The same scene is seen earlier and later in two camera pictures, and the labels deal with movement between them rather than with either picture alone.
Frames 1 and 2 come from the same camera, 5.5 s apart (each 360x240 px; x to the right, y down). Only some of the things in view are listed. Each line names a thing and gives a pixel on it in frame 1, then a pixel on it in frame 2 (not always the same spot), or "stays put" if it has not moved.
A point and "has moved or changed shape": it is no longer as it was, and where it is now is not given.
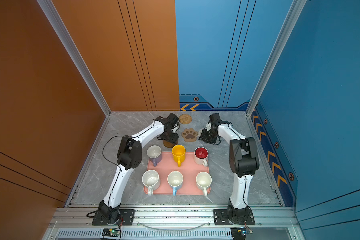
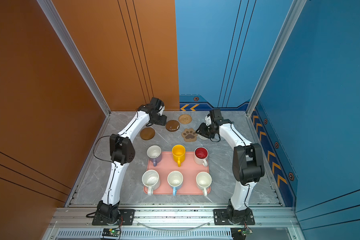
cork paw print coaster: x=189 y=135 stays put
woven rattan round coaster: x=185 y=119 stays put
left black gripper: x=174 y=140 → x=163 y=121
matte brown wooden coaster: x=168 y=144 has moved or changed shape
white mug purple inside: x=154 y=153 stays put
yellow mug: x=178 y=151 stays put
